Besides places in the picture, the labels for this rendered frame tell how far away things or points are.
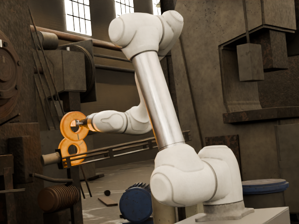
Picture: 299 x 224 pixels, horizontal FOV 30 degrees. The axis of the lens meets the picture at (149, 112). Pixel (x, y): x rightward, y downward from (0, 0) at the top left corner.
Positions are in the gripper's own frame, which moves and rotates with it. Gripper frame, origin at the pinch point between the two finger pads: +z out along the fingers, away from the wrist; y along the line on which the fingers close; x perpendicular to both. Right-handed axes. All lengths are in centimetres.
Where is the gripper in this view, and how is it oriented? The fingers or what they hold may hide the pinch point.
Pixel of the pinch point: (74, 123)
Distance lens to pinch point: 288.0
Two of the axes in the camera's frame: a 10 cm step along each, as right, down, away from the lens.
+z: -5.8, 0.4, 8.1
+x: -0.6, -10.0, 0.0
